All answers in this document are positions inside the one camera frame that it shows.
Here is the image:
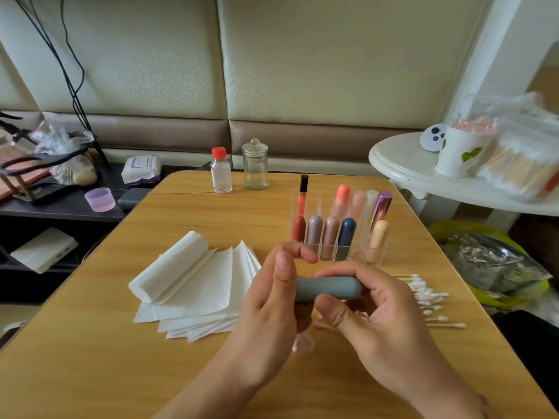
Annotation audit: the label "person's right hand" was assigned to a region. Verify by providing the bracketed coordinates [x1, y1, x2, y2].
[313, 260, 486, 419]

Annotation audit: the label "person's left hand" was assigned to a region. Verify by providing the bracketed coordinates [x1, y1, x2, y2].
[218, 242, 320, 389]

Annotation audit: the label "white tissue sheet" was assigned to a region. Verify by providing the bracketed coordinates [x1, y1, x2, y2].
[292, 333, 316, 356]

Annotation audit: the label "red lipstick grey-blue tube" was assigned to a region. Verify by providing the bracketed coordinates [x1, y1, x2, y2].
[295, 277, 337, 303]

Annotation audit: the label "pile of cotton swabs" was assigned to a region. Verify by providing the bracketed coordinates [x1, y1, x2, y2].
[393, 273, 468, 330]

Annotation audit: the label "grey-blue lipstick cap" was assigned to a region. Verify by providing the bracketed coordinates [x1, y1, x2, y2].
[327, 275, 363, 302]

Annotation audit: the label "stack of white tissues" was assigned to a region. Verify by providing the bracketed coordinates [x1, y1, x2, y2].
[128, 231, 263, 343]

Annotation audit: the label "red lipstick mauve tube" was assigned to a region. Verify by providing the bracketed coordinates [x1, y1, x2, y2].
[306, 214, 324, 255]

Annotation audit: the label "red lipstick navy tube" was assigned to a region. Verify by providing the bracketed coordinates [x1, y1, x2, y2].
[336, 217, 358, 262]

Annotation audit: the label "red lipstick dusty pink tube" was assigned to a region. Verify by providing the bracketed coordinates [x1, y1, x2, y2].
[322, 216, 341, 260]

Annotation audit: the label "clear acrylic lipstick organizer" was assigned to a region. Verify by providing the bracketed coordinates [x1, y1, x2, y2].
[298, 174, 394, 265]

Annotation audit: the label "person's left forearm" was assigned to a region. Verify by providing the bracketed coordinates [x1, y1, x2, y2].
[153, 362, 272, 419]

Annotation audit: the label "yellow-green bin with bag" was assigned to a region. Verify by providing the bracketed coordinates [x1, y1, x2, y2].
[428, 221, 553, 311]

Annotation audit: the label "glass jar with lid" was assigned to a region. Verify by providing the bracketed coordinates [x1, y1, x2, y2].
[242, 137, 270, 190]

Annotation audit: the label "clear bottle red cap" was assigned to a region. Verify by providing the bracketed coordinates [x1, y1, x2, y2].
[210, 146, 234, 194]

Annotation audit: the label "white round side table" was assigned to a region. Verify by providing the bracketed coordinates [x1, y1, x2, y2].
[369, 132, 559, 217]

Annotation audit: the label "white mug green leaf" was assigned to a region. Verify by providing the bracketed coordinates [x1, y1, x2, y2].
[435, 118, 499, 179]

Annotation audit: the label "wet wipes pack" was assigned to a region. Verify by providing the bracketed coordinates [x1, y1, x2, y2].
[121, 155, 162, 186]

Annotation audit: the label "white panda figure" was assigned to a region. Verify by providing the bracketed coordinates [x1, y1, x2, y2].
[419, 123, 448, 154]

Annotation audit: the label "small purple plastic cup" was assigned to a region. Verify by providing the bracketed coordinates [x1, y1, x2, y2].
[84, 187, 117, 213]

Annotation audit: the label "black low shelf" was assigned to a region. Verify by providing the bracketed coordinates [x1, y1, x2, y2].
[0, 161, 206, 304]

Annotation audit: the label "white power bank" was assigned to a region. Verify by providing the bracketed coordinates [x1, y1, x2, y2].
[9, 226, 79, 275]

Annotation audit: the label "beige padded backrest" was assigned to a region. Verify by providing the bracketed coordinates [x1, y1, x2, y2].
[0, 0, 494, 171]

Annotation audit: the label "crumpled clear plastic bag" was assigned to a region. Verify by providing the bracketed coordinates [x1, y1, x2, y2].
[30, 118, 99, 187]

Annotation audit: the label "pink tray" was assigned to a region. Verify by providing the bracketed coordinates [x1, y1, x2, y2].
[0, 144, 49, 201]

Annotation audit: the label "black clip tool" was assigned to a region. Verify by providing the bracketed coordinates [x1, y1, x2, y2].
[0, 111, 26, 140]

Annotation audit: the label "black cables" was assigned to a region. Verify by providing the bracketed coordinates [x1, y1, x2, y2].
[10, 0, 101, 158]

